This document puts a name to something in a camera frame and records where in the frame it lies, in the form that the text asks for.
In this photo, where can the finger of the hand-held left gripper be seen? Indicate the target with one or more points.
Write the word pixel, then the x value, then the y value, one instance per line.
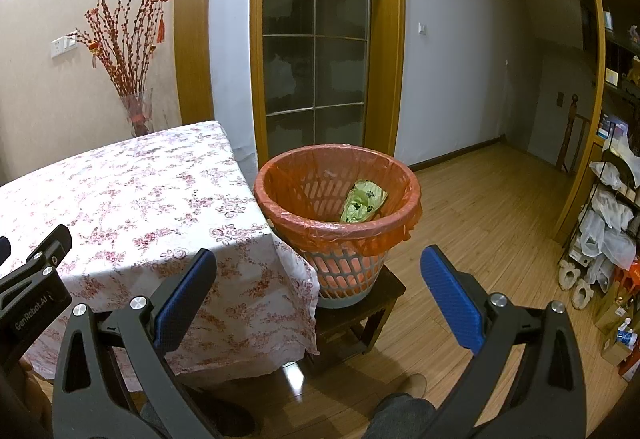
pixel 4 250
pixel 40 264

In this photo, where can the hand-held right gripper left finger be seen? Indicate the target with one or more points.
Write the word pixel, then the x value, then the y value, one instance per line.
pixel 185 294

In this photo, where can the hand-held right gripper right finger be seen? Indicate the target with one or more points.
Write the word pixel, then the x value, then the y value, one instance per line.
pixel 450 299

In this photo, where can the grey plastic waste basket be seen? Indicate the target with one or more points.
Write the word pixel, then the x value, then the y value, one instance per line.
pixel 342 301

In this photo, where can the yellow-green plastic bag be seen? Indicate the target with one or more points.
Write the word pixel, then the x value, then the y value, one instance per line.
pixel 362 201

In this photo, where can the dark wooden stool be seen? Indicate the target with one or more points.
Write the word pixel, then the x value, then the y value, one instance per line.
pixel 370 314

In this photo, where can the floral tablecloth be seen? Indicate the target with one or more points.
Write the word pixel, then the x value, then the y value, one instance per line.
pixel 150 219

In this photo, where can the person's brown shoe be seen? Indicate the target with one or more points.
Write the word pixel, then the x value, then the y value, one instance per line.
pixel 411 385

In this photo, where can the white slipper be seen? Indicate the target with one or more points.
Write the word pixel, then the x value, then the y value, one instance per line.
pixel 581 295
pixel 566 274

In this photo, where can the person's grey trouser leg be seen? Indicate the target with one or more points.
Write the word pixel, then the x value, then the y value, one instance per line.
pixel 397 419

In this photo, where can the white hanging plastic bag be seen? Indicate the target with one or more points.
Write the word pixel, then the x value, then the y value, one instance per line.
pixel 606 175
pixel 615 249
pixel 612 211

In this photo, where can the blue label spray bottle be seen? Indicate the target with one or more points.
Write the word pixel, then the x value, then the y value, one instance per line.
pixel 626 336

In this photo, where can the glass vase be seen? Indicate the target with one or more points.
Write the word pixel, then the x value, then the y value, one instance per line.
pixel 136 111

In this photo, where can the red plastic stool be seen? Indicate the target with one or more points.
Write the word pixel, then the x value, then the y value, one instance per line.
pixel 633 275

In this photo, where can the wooden chair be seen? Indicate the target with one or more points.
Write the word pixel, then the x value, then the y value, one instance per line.
pixel 570 134

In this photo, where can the small red lantern ornament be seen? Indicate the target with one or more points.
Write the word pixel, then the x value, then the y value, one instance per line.
pixel 93 46

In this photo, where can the red berry branches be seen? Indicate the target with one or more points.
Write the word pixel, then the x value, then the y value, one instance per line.
pixel 125 51

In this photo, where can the wooden shelf unit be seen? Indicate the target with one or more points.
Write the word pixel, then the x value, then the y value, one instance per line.
pixel 602 79

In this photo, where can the wooden framed glass door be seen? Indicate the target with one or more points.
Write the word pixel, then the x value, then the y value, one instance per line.
pixel 315 44

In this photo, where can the white wall outlet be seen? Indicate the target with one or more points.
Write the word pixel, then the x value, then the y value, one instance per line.
pixel 62 46

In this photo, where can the wooden wall trim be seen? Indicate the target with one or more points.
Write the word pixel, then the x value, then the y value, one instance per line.
pixel 192 19

